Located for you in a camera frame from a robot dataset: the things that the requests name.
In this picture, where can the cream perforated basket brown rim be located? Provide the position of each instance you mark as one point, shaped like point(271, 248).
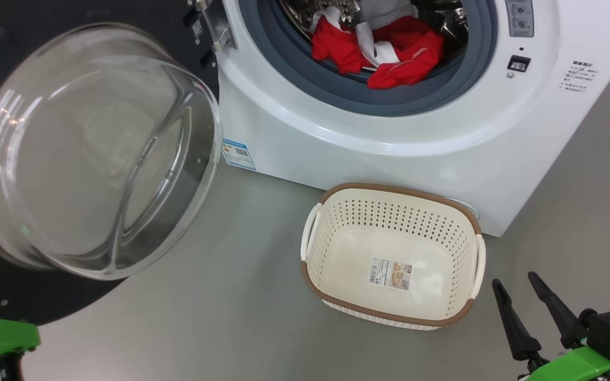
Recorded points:
point(389, 315)

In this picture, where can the printed product label sticker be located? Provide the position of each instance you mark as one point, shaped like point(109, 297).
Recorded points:
point(391, 273)

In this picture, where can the black round glass washer door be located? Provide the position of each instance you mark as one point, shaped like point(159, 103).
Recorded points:
point(19, 296)

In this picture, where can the white front-load washing machine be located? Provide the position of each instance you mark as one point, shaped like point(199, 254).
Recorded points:
point(389, 137)

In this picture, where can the washing machine door hinge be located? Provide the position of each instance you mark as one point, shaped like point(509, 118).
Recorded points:
point(217, 29)

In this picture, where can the grey warning label sticker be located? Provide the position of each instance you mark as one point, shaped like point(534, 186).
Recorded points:
point(520, 18)

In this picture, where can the blue energy label sticker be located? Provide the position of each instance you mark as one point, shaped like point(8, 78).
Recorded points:
point(239, 154)

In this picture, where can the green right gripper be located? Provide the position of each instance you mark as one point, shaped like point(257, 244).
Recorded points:
point(580, 368)

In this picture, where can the stainless steel washing machine drum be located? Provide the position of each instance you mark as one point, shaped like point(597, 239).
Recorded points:
point(453, 21)

